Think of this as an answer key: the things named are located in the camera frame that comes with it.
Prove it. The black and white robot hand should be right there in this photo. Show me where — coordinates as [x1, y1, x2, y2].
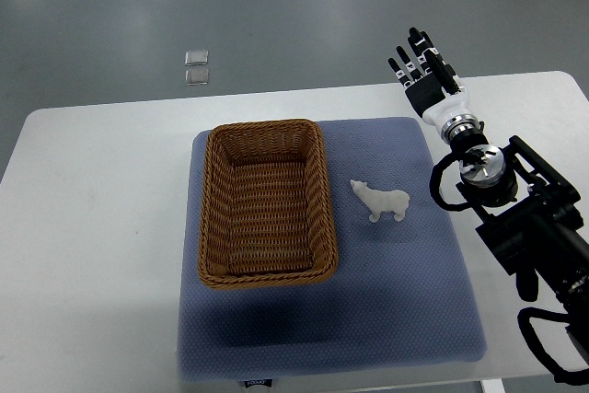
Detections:
[388, 28, 479, 137]

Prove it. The white bear figurine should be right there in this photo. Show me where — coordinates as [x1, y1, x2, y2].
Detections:
[350, 179, 410, 224]

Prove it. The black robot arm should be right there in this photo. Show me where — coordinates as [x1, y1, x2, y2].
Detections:
[429, 114, 588, 386]

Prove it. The brown wicker basket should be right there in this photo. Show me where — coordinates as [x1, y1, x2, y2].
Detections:
[198, 119, 339, 290]

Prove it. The blue-grey fabric mat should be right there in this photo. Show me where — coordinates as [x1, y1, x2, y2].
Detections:
[177, 117, 487, 382]

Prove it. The upper clear floor plate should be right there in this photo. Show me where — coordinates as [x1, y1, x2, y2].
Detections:
[184, 49, 209, 66]

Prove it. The white table leg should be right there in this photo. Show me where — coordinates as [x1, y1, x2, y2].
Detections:
[480, 378, 506, 393]

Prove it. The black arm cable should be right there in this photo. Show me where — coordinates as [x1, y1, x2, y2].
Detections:
[516, 307, 589, 385]

